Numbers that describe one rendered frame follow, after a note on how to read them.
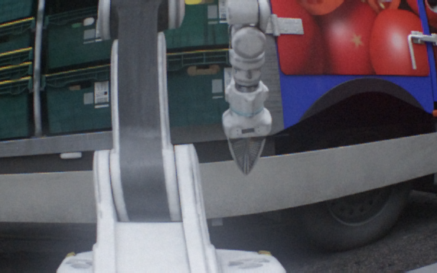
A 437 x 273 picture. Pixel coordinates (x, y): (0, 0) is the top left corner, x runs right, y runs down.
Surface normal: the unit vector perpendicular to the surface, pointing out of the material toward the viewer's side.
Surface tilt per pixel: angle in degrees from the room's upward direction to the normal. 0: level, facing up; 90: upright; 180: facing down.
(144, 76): 85
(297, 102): 90
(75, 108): 98
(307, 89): 90
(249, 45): 131
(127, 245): 22
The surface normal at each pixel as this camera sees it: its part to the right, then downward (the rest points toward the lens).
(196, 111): 0.27, 0.18
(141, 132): 0.04, -0.41
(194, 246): -0.03, -0.88
